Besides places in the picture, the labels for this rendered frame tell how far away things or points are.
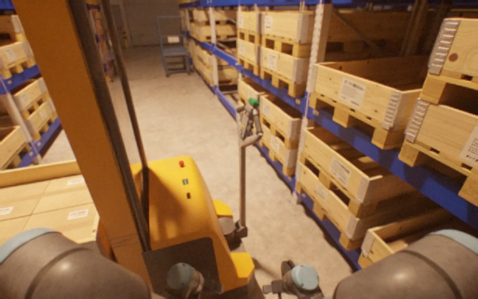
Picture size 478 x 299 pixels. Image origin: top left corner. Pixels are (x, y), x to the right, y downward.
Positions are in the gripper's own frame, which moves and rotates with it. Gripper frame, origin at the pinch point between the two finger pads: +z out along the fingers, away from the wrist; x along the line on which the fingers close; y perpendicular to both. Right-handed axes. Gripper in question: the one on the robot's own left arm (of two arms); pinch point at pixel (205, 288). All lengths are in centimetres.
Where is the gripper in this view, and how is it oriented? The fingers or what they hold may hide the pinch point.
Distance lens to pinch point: 132.2
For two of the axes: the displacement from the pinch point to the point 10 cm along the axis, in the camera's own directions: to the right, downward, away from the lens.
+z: 1.9, 6.0, 7.8
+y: 1.1, -8.0, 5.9
